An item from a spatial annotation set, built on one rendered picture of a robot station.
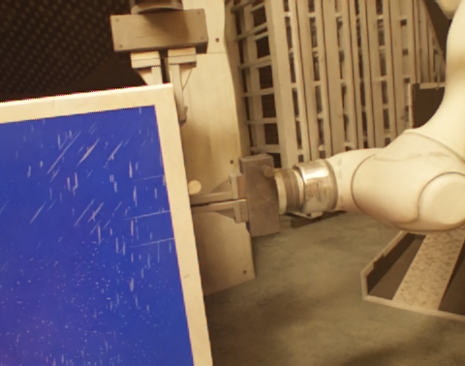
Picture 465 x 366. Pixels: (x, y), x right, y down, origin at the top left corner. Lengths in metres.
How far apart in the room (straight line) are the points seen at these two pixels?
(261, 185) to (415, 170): 0.24
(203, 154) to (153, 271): 1.45
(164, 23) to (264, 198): 0.31
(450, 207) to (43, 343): 0.54
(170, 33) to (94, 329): 0.42
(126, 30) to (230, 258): 1.67
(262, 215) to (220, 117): 1.38
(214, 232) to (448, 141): 1.60
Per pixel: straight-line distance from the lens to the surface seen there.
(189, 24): 0.59
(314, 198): 0.65
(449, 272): 2.10
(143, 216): 0.52
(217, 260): 2.08
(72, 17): 1.46
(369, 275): 1.97
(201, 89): 1.96
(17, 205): 0.55
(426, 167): 0.52
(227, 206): 0.65
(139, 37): 0.58
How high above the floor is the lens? 0.91
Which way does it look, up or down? 10 degrees down
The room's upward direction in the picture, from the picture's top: 7 degrees counter-clockwise
